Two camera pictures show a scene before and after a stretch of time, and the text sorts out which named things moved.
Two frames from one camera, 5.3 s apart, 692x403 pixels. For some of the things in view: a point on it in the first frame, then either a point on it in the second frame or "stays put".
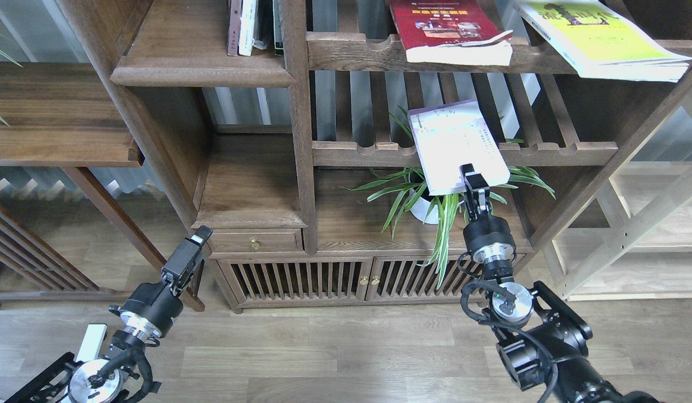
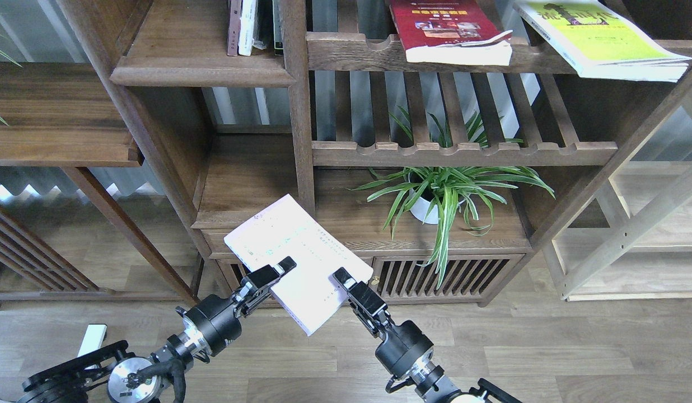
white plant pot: [419, 211] stays put
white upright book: [247, 27] stays put
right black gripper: [489, 238] to [403, 345]
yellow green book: [597, 40] stays put
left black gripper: [154, 308] to [216, 322]
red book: [458, 32] stays put
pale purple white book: [450, 135] to [308, 293]
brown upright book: [234, 21] stays put
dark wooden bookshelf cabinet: [331, 151] stays put
